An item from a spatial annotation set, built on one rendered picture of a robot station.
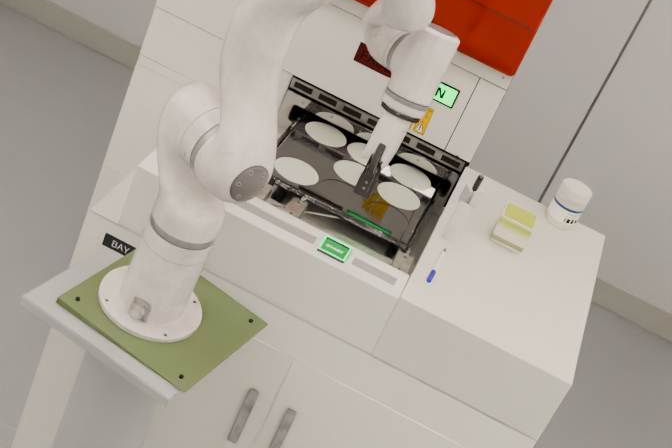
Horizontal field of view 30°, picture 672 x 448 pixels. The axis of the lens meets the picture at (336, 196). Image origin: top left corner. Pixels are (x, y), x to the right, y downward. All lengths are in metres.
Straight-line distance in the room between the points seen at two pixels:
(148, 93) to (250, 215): 0.77
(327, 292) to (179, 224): 0.39
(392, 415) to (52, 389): 0.74
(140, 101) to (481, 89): 0.83
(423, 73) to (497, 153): 2.30
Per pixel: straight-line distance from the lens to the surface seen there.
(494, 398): 2.39
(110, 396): 2.31
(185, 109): 2.05
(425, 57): 2.18
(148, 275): 2.16
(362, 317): 2.36
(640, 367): 4.47
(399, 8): 2.05
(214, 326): 2.28
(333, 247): 2.36
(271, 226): 2.35
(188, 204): 2.09
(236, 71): 1.94
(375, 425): 2.48
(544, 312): 2.49
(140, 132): 3.10
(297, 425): 2.54
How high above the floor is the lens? 2.20
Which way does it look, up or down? 29 degrees down
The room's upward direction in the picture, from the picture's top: 24 degrees clockwise
